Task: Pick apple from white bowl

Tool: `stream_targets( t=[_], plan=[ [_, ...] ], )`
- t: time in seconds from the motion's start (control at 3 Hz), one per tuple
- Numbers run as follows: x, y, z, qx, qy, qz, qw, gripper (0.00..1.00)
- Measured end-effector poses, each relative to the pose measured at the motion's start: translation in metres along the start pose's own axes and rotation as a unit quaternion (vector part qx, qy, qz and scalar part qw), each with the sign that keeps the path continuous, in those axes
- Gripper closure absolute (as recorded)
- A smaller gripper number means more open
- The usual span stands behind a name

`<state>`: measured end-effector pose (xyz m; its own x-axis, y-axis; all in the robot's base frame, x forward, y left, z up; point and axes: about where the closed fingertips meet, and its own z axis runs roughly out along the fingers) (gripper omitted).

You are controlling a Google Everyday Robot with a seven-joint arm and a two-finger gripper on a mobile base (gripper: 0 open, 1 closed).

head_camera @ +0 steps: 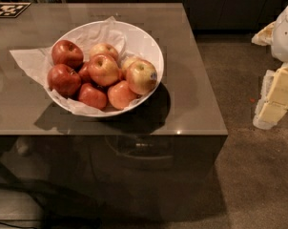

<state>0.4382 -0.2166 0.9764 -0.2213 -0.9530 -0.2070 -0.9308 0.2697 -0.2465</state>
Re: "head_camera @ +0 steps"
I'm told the yellow red apple with sticker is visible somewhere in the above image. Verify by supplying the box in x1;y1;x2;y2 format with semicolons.
126;59;157;95

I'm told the dark red apple top left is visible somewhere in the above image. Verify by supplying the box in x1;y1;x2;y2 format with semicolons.
51;40;84;69

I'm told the pale apple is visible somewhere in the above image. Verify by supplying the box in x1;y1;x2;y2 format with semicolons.
89;43;119;61
121;56;138;76

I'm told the red yellow apple centre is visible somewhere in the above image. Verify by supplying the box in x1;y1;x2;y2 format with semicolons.
89;53;119;87

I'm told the dark red apple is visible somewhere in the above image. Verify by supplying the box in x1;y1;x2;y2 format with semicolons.
47;64;82;97
51;40;84;69

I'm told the pale apple at back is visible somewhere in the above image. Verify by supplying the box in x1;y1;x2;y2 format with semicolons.
89;43;119;61

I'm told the black white fiducial marker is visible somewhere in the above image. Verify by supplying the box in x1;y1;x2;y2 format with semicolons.
0;2;30;18

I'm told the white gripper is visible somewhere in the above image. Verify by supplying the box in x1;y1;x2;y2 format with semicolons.
251;6;288;130

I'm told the orange red apple front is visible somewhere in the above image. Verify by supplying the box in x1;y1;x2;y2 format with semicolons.
107;80;138;110

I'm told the pale apple behind right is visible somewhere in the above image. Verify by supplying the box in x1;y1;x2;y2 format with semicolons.
121;56;138;76

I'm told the red apple front left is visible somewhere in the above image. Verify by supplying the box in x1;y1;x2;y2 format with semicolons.
77;83;108;110

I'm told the small red apple hidden middle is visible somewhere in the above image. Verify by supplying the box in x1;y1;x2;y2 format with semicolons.
78;62;92;83

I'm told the white tissue paper liner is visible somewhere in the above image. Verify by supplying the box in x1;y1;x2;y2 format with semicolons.
9;15;145;116

